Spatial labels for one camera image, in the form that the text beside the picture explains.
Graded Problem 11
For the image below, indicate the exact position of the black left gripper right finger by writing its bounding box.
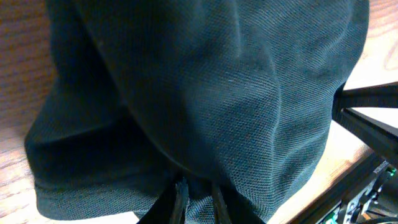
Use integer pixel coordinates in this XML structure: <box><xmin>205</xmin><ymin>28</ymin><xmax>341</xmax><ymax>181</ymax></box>
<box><xmin>211</xmin><ymin>184</ymin><xmax>265</xmax><ymax>224</ymax></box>

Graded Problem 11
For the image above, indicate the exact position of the black logo t-shirt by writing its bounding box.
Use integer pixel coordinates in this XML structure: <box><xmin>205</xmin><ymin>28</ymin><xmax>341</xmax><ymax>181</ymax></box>
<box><xmin>24</xmin><ymin>0</ymin><xmax>369</xmax><ymax>223</ymax></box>

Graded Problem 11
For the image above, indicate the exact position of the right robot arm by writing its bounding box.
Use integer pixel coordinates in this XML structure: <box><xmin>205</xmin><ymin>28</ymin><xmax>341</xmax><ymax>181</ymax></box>
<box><xmin>332</xmin><ymin>82</ymin><xmax>397</xmax><ymax>167</ymax></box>

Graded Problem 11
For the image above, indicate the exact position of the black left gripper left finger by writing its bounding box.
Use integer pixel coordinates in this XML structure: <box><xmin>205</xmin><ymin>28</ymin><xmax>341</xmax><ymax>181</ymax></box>
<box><xmin>137</xmin><ymin>177</ymin><xmax>189</xmax><ymax>224</ymax></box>

